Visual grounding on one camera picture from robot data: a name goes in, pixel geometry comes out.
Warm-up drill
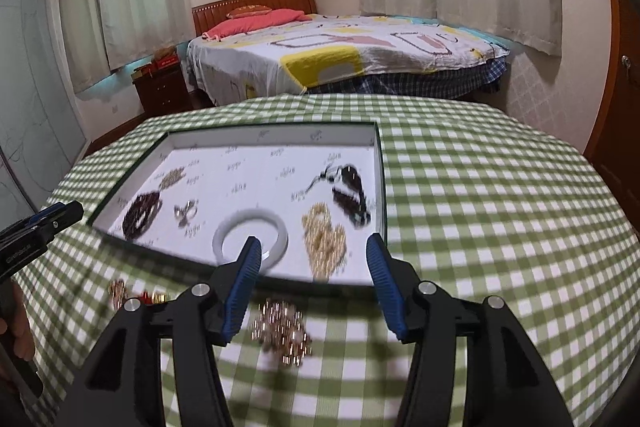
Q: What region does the pink pillow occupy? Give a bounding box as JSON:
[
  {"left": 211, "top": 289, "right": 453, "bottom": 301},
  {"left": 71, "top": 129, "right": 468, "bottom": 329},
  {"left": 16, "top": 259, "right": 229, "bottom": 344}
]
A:
[{"left": 202, "top": 8, "right": 313, "bottom": 40}]

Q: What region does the blue plaid bed skirt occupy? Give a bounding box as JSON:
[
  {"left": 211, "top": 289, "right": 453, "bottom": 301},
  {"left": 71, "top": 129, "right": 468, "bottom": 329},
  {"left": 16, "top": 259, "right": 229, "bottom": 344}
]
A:
[{"left": 305, "top": 57, "right": 508, "bottom": 100}]

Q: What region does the dark brown bead bracelet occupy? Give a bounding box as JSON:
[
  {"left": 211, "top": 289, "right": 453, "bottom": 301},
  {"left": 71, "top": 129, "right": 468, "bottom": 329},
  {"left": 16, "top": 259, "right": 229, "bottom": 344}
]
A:
[{"left": 122, "top": 189, "right": 163, "bottom": 240}]

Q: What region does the person's left hand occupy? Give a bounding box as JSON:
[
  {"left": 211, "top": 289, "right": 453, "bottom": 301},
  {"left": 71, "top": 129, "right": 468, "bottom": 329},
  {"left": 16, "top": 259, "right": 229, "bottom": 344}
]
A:
[{"left": 1, "top": 279, "right": 34, "bottom": 364}]

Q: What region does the dark green tray white lining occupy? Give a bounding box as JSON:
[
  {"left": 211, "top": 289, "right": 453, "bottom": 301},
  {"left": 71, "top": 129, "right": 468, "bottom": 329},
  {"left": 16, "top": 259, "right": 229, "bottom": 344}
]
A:
[{"left": 87, "top": 122, "right": 388, "bottom": 298}]

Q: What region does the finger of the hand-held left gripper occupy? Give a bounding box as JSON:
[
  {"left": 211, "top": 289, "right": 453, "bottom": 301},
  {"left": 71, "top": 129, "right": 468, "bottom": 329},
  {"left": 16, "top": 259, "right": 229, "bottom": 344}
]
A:
[{"left": 22, "top": 201, "right": 84, "bottom": 236}]

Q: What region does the small red cushion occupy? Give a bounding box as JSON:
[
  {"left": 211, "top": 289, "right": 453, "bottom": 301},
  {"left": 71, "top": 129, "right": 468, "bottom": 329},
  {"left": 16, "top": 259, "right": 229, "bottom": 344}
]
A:
[{"left": 226, "top": 5, "right": 273, "bottom": 18}]

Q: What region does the white jade bangle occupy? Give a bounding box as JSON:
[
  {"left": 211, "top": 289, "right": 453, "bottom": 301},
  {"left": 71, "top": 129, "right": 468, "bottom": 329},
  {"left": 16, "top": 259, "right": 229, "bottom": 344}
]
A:
[{"left": 212, "top": 210, "right": 291, "bottom": 275}]

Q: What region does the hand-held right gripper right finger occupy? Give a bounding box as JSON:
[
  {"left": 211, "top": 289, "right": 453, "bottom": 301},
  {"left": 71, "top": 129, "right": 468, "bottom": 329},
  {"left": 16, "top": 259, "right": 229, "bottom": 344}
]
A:
[{"left": 365, "top": 233, "right": 576, "bottom": 427}]

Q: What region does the frosted glass wardrobe door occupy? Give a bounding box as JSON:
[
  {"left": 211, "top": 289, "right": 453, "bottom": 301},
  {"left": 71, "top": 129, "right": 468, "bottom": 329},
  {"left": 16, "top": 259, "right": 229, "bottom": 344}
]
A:
[{"left": 0, "top": 0, "right": 88, "bottom": 218}]

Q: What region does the gold beaded ornament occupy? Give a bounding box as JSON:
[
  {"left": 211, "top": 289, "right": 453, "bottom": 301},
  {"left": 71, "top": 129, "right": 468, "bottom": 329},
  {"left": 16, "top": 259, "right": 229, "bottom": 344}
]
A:
[{"left": 109, "top": 279, "right": 132, "bottom": 308}]

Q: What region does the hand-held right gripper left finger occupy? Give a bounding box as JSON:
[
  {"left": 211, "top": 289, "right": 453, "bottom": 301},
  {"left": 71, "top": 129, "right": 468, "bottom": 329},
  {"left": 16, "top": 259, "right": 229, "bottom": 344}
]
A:
[{"left": 50, "top": 234, "right": 263, "bottom": 427}]

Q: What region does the brown wooden door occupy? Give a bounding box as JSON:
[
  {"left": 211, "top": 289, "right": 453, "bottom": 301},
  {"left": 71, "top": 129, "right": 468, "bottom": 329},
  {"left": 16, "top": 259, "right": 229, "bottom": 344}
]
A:
[{"left": 582, "top": 0, "right": 640, "bottom": 208}]

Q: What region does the dark wooden nightstand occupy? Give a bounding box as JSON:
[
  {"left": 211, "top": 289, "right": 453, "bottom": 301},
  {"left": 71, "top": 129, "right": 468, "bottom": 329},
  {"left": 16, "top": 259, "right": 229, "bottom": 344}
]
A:
[{"left": 132, "top": 66, "right": 190, "bottom": 115}]

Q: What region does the green checked tablecloth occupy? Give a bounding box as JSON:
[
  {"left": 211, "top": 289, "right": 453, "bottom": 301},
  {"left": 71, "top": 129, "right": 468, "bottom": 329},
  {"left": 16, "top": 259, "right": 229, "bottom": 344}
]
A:
[{"left": 10, "top": 94, "right": 640, "bottom": 427}]

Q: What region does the patterned white bed sheet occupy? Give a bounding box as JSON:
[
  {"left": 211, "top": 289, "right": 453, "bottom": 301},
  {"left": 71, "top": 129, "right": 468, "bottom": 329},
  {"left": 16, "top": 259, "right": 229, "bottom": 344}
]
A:
[{"left": 187, "top": 13, "right": 511, "bottom": 108}]

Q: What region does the cream pearl necklace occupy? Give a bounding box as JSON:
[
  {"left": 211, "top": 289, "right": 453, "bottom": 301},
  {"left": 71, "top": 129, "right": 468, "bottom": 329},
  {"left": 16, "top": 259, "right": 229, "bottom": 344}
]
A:
[{"left": 301, "top": 203, "right": 348, "bottom": 280}]

